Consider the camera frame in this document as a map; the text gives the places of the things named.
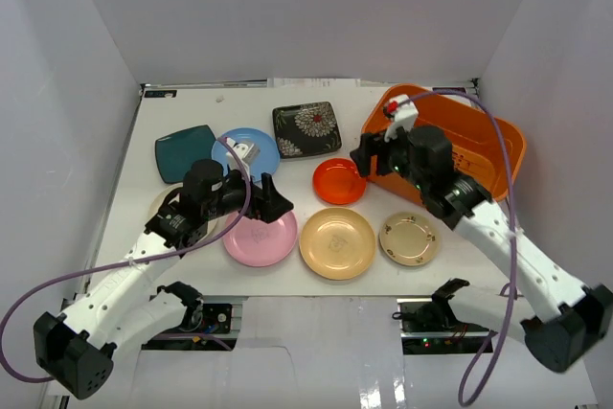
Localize left black table label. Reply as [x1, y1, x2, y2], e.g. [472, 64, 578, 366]
[143, 89, 177, 99]

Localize white bear round plate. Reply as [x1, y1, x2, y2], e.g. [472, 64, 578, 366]
[145, 183, 218, 239]

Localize teal square plate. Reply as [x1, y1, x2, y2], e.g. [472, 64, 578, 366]
[154, 125, 216, 185]

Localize black floral square plate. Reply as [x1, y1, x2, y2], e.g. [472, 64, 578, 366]
[272, 102, 342, 159]

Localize light blue round plate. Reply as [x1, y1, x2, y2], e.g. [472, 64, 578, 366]
[221, 127, 280, 182]

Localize orange plastic bin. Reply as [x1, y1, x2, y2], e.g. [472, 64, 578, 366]
[362, 84, 527, 206]

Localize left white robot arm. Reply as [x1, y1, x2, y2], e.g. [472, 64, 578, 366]
[34, 160, 293, 399]

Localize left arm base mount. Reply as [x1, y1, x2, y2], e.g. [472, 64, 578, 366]
[141, 303, 238, 352]

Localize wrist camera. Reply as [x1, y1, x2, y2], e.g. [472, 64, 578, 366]
[383, 94, 419, 142]
[225, 137, 261, 172]

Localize right black table label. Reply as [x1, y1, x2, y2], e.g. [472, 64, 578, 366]
[432, 86, 467, 94]

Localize pink round plate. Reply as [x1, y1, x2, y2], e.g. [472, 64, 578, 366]
[222, 211, 298, 267]

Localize tan round plate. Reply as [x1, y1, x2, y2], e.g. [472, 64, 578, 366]
[299, 207, 376, 281]

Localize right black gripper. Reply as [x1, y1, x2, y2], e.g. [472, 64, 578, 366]
[350, 122, 427, 192]

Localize cream floral round plate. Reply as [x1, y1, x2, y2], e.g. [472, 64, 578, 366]
[378, 213, 441, 267]

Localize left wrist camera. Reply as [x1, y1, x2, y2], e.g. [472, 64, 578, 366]
[225, 137, 261, 172]

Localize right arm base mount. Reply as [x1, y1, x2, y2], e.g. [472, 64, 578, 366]
[392, 297, 489, 356]

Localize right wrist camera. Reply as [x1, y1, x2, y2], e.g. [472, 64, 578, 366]
[383, 94, 419, 142]

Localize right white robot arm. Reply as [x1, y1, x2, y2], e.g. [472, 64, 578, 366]
[350, 125, 612, 374]

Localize orange round plate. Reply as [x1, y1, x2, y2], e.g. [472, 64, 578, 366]
[312, 158, 367, 205]

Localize papers at back edge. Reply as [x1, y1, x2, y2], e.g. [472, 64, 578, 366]
[267, 78, 361, 88]

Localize black table label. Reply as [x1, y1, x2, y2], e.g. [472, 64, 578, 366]
[432, 86, 467, 94]
[143, 89, 177, 99]

